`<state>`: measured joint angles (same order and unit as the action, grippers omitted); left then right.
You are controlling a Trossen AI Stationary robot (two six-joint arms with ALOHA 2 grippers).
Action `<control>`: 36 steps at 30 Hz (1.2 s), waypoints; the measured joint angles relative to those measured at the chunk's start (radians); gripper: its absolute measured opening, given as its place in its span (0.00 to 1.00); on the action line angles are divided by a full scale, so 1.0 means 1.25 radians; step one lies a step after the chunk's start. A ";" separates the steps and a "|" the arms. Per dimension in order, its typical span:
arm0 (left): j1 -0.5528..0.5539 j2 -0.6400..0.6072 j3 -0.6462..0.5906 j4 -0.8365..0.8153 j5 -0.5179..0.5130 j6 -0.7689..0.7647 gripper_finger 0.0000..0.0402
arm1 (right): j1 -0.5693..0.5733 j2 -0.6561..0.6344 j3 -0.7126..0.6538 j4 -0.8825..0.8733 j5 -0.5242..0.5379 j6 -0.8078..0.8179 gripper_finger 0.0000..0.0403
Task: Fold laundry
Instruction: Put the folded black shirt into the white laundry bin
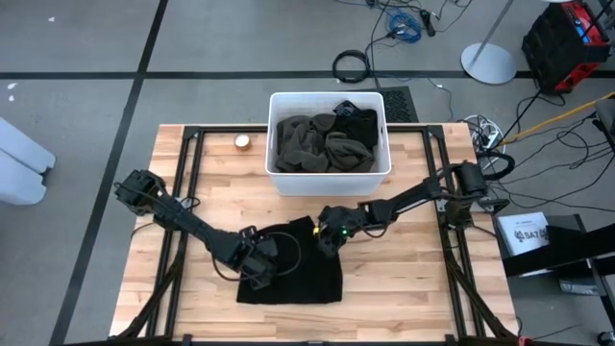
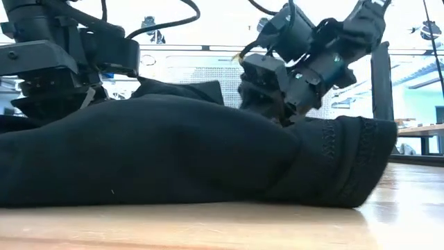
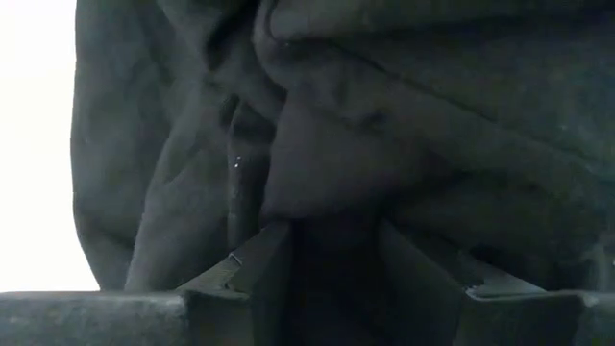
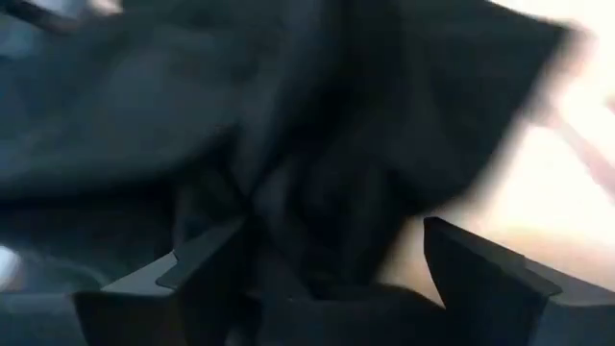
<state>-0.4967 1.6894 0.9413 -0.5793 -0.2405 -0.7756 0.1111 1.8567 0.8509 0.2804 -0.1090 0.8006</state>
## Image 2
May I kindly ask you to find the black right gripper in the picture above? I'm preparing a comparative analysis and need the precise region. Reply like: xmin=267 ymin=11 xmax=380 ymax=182
xmin=238 ymin=17 xmax=358 ymax=126

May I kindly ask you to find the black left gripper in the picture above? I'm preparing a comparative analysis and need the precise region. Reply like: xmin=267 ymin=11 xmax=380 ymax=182
xmin=0 ymin=13 xmax=109 ymax=119

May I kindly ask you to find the black garment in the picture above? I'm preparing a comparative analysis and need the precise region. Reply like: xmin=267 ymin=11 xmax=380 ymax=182
xmin=0 ymin=76 xmax=398 ymax=209

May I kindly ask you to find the white perforated laundry basket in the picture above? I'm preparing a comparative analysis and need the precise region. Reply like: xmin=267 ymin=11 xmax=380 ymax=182
xmin=138 ymin=54 xmax=334 ymax=119

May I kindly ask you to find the wooden table with dark legs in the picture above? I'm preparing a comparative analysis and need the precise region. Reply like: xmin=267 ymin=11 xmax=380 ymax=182
xmin=395 ymin=118 xmax=444 ymax=156

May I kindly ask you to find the thin dark hanging fixture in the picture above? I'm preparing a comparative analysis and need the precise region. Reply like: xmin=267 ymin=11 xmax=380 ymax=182
xmin=409 ymin=0 xmax=444 ymax=98

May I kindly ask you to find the dark round wall fixture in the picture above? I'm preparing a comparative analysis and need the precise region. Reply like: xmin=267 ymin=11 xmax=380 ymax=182
xmin=140 ymin=15 xmax=167 ymax=44
xmin=256 ymin=17 xmax=271 ymax=34

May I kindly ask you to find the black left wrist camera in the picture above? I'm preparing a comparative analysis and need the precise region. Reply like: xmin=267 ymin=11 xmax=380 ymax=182
xmin=78 ymin=26 xmax=141 ymax=78

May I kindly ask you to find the black metal table frame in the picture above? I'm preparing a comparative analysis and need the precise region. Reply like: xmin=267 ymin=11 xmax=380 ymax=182
xmin=370 ymin=40 xmax=444 ymax=167

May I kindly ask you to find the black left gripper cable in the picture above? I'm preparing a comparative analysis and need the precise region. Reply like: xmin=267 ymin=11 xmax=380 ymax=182
xmin=100 ymin=0 xmax=201 ymax=40

